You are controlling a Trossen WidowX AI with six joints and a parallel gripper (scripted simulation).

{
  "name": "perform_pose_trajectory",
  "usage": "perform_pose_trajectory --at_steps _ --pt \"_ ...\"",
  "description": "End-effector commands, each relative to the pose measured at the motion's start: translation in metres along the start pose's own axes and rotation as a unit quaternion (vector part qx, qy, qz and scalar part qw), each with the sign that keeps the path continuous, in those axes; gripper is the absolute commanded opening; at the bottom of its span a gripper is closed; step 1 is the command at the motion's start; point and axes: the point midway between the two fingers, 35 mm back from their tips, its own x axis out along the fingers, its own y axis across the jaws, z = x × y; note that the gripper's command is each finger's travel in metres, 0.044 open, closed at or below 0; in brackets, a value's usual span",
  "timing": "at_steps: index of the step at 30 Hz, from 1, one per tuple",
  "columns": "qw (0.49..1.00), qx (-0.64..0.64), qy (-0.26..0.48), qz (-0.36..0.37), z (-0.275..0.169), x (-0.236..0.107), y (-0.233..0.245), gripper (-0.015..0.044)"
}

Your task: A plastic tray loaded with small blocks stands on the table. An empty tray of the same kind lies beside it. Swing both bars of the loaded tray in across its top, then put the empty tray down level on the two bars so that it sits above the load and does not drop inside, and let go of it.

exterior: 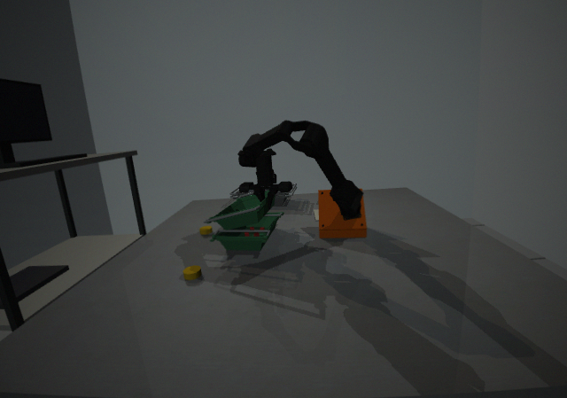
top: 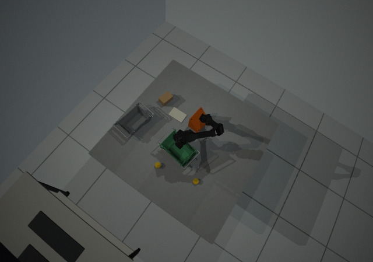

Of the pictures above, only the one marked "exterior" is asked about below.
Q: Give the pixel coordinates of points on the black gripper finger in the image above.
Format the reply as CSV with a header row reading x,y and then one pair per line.
x,y
270,198
260,196

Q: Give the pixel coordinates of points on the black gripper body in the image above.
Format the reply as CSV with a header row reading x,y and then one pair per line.
x,y
265,182

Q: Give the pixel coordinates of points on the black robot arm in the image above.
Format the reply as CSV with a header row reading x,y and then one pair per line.
x,y
315,144

